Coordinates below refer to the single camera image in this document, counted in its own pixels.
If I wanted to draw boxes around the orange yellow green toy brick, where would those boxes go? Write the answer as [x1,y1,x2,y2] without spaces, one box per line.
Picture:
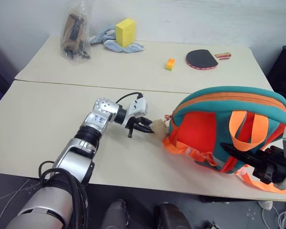
[165,58,176,72]

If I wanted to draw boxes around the white floor cables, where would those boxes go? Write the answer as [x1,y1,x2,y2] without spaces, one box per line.
[261,202,286,229]

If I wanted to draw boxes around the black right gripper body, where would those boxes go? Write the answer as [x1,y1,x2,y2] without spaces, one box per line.
[251,146,286,186]

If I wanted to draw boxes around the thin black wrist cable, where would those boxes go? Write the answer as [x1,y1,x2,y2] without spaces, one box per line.
[115,92,143,105]

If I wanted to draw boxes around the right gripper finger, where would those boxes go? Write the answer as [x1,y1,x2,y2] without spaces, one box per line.
[220,142,262,160]
[228,152,258,167]

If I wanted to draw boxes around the light blue towel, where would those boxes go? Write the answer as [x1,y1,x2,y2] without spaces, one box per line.
[90,24,145,53]

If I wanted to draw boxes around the black table tennis paddle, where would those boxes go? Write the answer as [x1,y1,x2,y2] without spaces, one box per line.
[185,49,232,71]

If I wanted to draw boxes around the black case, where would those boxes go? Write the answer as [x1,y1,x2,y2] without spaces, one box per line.
[266,44,286,102]

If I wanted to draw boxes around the thick black arm cable bundle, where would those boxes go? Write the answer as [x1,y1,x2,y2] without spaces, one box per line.
[39,161,90,229]

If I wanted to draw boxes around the beige fluffy zipper pompom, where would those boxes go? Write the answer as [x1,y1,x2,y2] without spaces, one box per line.
[149,118,170,142]

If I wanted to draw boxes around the dark rounded shape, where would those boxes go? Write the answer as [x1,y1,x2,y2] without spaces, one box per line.
[102,199,131,229]
[153,202,196,229]

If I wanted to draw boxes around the white shoe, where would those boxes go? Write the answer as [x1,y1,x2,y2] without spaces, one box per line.
[258,200,274,211]

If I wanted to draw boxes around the clear plastic bag with parts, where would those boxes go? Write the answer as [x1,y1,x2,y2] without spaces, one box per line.
[60,0,92,66]

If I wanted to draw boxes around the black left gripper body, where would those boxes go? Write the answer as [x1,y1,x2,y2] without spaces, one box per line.
[126,116,146,139]

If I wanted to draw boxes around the orange and teal backpack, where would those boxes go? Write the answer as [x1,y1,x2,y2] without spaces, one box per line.
[162,85,286,197]

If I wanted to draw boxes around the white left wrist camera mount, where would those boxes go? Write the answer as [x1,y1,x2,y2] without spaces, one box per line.
[125,96,150,127]

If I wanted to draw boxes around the yellow box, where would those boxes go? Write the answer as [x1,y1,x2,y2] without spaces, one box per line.
[115,18,136,48]

